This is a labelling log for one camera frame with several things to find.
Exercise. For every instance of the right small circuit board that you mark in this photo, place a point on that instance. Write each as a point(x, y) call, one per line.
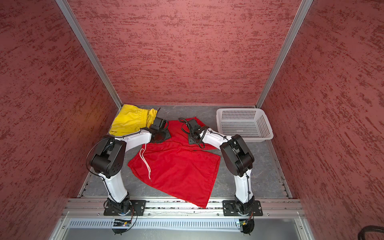
point(246, 226)

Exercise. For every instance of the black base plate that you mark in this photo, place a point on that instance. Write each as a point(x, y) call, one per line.
point(138, 207)
point(229, 208)

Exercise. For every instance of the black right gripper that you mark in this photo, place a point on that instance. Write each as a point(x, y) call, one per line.
point(191, 141)

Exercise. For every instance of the white plastic laundry basket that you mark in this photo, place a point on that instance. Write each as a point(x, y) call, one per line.
point(251, 124)

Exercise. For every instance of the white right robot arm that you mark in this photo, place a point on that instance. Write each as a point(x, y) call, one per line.
point(238, 159)

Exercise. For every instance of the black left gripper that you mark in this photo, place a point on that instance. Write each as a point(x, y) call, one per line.
point(167, 136)

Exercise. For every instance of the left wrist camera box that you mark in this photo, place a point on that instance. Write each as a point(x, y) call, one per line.
point(159, 124)

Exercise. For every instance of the red shorts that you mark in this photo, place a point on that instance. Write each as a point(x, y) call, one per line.
point(178, 168)

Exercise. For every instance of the aluminium front rail frame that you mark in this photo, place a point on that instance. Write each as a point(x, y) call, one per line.
point(171, 213)

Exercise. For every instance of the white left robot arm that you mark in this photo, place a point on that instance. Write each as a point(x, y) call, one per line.
point(107, 162)

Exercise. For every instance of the right aluminium corner post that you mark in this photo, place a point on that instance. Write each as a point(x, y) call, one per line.
point(291, 35)

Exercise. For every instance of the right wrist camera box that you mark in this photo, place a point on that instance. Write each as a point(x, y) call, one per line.
point(193, 125)

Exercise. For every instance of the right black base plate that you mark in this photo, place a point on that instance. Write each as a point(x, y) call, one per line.
point(229, 208)

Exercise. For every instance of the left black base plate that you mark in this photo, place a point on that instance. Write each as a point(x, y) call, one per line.
point(138, 207)

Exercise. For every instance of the yellow shorts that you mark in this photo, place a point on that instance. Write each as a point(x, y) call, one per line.
point(131, 119)

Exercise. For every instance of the left small circuit board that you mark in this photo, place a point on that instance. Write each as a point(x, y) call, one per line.
point(121, 223)

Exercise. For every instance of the left aluminium corner post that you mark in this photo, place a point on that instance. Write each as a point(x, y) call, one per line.
point(79, 33)

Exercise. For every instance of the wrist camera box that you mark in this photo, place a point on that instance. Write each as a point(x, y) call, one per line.
point(193, 125)
point(159, 124)

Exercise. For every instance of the small circuit board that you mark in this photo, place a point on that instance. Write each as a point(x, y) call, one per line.
point(246, 226)
point(121, 223)

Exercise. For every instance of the aluminium corner post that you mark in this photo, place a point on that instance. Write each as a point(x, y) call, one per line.
point(291, 35)
point(79, 33)

